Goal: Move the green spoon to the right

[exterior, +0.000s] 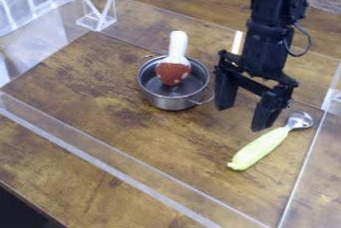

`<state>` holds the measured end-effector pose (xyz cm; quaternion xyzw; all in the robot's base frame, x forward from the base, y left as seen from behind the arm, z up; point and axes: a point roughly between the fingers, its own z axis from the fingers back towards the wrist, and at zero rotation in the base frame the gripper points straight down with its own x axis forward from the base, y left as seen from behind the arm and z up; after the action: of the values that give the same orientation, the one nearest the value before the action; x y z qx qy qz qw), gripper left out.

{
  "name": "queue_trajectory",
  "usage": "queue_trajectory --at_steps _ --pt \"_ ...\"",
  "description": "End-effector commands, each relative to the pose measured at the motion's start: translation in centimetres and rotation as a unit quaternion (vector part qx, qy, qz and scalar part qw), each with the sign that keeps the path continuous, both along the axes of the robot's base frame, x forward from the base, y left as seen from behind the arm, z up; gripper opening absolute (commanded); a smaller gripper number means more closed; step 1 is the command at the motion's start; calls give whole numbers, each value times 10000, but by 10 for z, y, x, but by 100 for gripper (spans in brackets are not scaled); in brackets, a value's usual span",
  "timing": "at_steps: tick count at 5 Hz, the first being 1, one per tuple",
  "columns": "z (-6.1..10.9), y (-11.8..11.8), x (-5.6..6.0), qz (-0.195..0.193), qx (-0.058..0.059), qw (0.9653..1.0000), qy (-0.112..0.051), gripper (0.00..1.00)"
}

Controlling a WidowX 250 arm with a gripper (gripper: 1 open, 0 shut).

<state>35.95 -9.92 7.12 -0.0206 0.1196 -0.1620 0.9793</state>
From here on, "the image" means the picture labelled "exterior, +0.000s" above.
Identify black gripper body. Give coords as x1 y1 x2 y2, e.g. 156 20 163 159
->
214 50 298 96

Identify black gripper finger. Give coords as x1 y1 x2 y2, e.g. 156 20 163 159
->
214 67 238 111
251 85 293 131

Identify small steel pot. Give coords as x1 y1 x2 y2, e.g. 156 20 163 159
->
138 55 214 112

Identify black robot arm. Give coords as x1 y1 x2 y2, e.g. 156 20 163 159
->
214 0 307 131

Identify red white toy mushroom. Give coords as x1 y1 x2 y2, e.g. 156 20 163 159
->
155 31 190 86

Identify clear acrylic bracket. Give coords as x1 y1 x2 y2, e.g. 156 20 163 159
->
76 0 117 32

